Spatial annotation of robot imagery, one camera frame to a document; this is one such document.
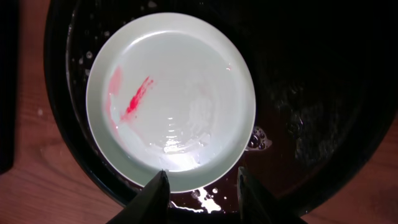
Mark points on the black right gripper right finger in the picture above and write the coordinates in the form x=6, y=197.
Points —
x=258, y=206

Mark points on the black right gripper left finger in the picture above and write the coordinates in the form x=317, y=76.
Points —
x=149, y=206

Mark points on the mint green plate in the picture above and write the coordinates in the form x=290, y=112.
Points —
x=170, y=92

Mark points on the round black tray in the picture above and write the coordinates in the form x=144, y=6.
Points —
x=325, y=75

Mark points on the black rectangular soapy tray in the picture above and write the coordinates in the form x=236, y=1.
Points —
x=9, y=71

